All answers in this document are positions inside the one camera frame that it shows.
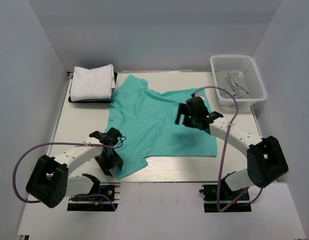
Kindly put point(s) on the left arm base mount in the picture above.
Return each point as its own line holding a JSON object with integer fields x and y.
{"x": 107, "y": 200}

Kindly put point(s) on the folded dark t-shirt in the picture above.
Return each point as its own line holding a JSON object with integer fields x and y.
{"x": 93, "y": 87}

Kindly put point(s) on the white plastic basket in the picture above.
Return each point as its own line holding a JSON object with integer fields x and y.
{"x": 247, "y": 66}

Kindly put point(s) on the folded white t-shirt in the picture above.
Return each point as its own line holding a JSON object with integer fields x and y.
{"x": 104, "y": 69}

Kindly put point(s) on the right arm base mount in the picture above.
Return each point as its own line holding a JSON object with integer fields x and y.
{"x": 209, "y": 194}

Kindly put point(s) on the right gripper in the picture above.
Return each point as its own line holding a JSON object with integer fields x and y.
{"x": 181, "y": 110}

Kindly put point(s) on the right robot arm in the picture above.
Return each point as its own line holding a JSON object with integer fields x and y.
{"x": 265, "y": 159}

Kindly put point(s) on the grey t-shirt in basket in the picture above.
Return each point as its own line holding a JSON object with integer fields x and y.
{"x": 233, "y": 82}

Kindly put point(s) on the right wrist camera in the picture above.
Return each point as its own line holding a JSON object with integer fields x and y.
{"x": 196, "y": 95}

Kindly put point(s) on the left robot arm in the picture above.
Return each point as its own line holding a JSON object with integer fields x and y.
{"x": 51, "y": 179}

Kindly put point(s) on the teal t-shirt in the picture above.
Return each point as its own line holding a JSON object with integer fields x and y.
{"x": 146, "y": 118}

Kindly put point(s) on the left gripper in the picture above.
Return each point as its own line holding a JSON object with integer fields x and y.
{"x": 117, "y": 161}

